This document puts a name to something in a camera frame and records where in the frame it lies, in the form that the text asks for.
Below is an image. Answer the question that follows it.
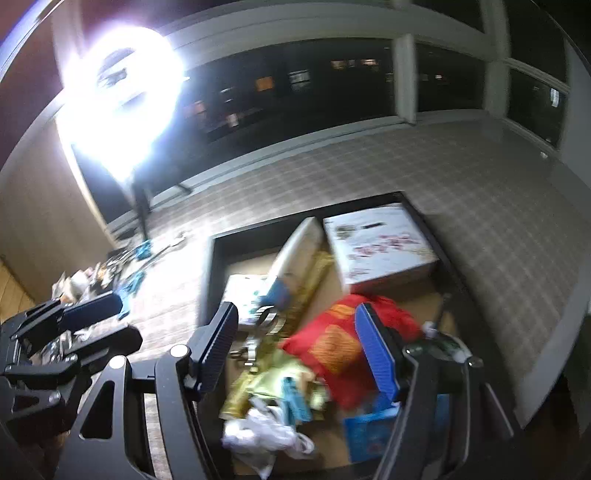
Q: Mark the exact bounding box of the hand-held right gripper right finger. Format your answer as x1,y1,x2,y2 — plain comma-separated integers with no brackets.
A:
355,302,515,480

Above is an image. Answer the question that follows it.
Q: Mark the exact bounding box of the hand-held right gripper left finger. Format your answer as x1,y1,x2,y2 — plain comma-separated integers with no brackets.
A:
55,301,239,480

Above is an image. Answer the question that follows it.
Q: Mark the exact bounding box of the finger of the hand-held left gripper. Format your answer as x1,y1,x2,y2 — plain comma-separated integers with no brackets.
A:
60,323,143,371
9,292,124,348

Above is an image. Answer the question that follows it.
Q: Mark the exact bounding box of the red packet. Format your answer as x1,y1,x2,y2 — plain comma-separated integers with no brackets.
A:
281,295,424,410

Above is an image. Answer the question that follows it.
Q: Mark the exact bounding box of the silver metal clip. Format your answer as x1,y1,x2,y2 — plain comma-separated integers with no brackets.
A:
231,305,290,368

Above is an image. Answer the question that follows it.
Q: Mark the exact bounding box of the patterned tissue pack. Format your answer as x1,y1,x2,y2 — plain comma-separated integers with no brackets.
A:
224,274,278,325

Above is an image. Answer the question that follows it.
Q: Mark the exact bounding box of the dark bottle white cap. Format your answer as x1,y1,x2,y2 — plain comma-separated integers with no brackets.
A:
406,318,472,371

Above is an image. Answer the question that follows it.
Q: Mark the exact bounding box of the light green cloth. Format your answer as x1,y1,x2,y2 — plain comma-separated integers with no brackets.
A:
250,360,329,412

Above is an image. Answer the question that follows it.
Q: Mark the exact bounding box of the blue packet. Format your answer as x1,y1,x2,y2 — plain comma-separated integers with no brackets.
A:
343,396,451,463

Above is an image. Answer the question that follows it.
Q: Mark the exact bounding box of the white plastic bag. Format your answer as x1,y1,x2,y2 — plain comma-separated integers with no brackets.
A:
221,396,318,479

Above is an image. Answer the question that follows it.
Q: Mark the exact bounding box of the blue clothes peg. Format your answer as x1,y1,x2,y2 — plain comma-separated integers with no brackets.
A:
281,376,315,424

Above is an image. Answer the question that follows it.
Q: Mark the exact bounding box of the black storage container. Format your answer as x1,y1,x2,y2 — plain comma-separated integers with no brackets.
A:
198,191,525,480

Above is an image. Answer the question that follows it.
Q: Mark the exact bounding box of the long yellow packet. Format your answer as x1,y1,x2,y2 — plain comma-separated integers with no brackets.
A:
221,251,336,418

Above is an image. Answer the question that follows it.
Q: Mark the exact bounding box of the white box with red print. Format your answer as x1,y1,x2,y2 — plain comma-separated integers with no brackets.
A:
322,202,440,295

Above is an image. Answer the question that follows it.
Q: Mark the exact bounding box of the white roll with blue cap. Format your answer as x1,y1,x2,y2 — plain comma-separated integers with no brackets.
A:
267,217,325,306

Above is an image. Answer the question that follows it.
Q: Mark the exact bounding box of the blue flat card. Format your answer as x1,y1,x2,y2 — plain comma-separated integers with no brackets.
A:
117,272,145,320

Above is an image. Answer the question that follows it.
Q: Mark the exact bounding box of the metal rod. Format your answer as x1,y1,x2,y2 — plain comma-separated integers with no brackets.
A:
151,234,188,260

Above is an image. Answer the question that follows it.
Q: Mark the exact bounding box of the black light stand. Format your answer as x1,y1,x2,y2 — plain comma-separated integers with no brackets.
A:
130,178,195,241

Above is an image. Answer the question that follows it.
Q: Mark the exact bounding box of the dark window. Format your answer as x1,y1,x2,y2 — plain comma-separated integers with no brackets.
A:
74,0,574,223

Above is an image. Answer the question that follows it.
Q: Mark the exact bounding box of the ring light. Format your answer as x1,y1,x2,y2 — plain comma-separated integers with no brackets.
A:
54,25,186,182

